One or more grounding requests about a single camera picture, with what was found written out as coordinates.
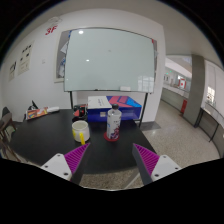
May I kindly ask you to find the grey bulletin board with papers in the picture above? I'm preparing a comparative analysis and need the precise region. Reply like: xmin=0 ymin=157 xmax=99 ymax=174
xmin=54 ymin=29 xmax=73 ymax=83

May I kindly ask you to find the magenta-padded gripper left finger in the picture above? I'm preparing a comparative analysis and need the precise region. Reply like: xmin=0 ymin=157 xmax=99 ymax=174
xmin=40 ymin=142 xmax=92 ymax=185

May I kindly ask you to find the large white wall poster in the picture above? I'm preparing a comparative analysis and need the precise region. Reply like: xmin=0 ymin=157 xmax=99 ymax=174
xmin=17 ymin=40 xmax=35 ymax=76

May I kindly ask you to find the black chair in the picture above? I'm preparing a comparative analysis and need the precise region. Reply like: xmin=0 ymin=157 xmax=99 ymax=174
xmin=0 ymin=106 xmax=16 ymax=134

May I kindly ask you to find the white-labelled clear drink bottle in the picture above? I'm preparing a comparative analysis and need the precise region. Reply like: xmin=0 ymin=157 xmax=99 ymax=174
xmin=105 ymin=103 xmax=123 ymax=141

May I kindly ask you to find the yellow and white mug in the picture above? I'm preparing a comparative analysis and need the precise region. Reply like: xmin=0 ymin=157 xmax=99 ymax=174
xmin=71 ymin=119 xmax=91 ymax=146

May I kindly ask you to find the flat round red coaster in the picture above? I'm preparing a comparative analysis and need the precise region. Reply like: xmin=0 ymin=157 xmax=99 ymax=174
xmin=103 ymin=131 xmax=120 ymax=143

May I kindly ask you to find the red fire extinguisher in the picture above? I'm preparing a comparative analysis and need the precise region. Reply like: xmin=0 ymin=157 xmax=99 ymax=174
xmin=180 ymin=99 xmax=188 ymax=115

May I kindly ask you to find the red floor number sign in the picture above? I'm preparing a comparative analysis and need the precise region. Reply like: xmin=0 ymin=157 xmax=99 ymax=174
xmin=44 ymin=25 xmax=59 ymax=36

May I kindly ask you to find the blue cardboard box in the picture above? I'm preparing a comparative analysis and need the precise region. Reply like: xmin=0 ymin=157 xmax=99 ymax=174
xmin=86 ymin=95 xmax=143 ymax=123

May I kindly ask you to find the colourful magazine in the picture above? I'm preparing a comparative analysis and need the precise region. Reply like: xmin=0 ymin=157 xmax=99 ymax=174
xmin=25 ymin=107 xmax=49 ymax=120

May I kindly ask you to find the small white flat device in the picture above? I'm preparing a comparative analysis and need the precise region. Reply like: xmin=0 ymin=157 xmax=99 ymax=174
xmin=46 ymin=106 xmax=61 ymax=113

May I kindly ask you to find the black and red desk tool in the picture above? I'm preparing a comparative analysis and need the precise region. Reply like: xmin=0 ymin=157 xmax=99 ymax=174
xmin=72 ymin=103 xmax=88 ymax=118

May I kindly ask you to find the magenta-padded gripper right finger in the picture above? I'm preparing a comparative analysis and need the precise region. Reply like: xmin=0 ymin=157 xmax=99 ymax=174
xmin=131 ymin=143 xmax=183 ymax=186

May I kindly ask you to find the large whiteboard on stand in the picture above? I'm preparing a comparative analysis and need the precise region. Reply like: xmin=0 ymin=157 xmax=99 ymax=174
xmin=63 ymin=27 xmax=157 ymax=129

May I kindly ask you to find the white ceiling fixture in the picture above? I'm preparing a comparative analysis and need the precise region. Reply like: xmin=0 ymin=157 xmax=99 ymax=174
xmin=46 ymin=16 xmax=63 ymax=25

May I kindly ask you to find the small white wall poster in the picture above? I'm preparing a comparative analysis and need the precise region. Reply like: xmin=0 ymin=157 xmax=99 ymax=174
xmin=8 ymin=60 xmax=18 ymax=82

